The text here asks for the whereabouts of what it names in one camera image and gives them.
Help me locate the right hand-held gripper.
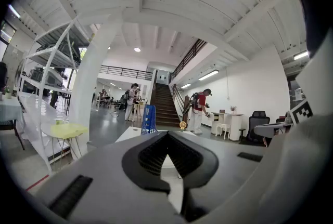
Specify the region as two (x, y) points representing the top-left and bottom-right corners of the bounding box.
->
(253, 99), (314, 138)

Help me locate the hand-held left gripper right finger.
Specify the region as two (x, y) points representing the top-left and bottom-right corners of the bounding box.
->
(168, 130), (219, 222)

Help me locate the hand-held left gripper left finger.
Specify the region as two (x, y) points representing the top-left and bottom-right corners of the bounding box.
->
(121, 131), (171, 194)

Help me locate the blue file rack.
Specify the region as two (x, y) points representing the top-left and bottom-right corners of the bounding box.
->
(140, 104), (157, 136)

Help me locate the white metal shelf rack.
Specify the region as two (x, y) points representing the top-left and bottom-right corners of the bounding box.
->
(14, 16), (83, 176)

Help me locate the black office chair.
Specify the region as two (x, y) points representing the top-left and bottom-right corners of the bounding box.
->
(238, 110), (271, 144)

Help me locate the white cabinet desk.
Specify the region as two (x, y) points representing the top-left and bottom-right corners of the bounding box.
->
(210, 112), (245, 142)

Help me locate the white stool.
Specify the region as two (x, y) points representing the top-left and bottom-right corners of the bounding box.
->
(215, 123), (232, 140)

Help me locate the round wooden table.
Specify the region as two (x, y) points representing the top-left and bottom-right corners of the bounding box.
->
(131, 102), (147, 123)

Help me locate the dark wooden staircase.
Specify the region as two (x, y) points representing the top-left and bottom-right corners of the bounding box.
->
(150, 83), (182, 127)

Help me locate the black balcony railing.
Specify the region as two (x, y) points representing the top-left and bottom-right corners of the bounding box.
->
(99, 64), (154, 82)

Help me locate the black stair railing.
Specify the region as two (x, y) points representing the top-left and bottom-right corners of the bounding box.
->
(169, 38), (208, 82)

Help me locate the black metal chair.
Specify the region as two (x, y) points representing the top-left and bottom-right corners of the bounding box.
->
(0, 118), (26, 151)

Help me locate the table with pale tablecloth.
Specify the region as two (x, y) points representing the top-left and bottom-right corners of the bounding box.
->
(0, 97), (24, 127)

